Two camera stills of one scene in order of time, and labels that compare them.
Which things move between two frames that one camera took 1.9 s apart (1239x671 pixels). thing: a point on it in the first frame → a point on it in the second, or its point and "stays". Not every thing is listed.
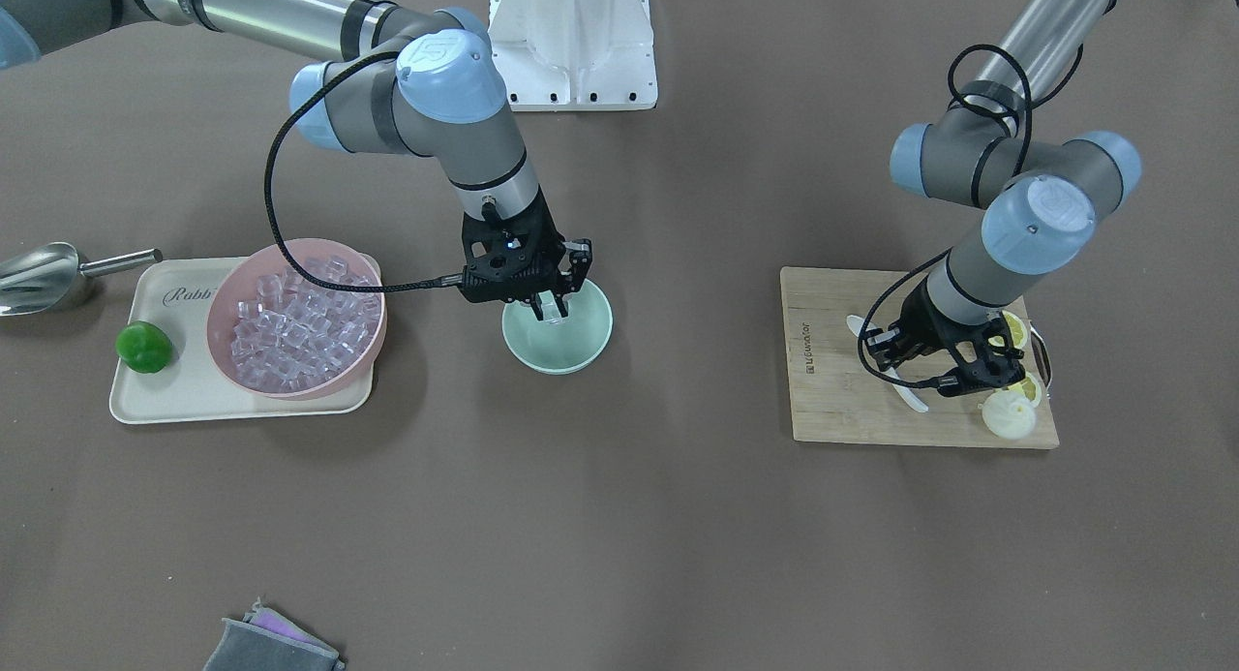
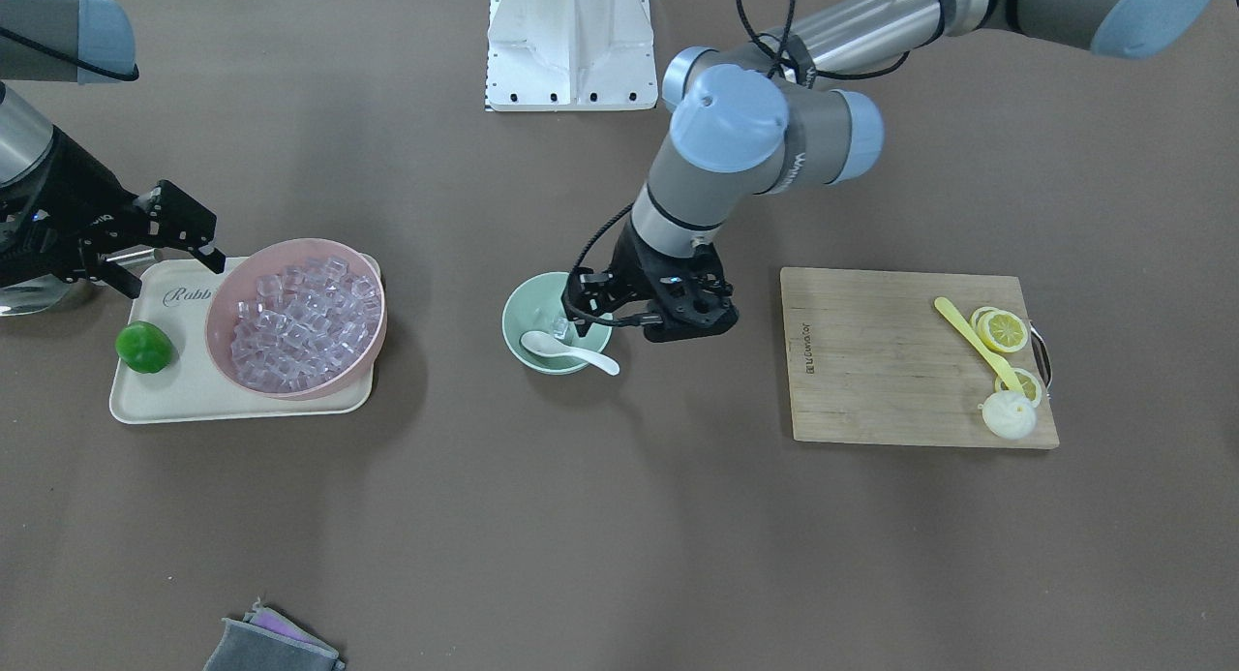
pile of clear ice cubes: x=290 y=335 stays
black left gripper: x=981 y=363 → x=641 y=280
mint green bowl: x=565 y=347 stays
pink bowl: x=278 y=335 stays
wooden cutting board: x=834 y=399 stays
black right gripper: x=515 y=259 → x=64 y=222
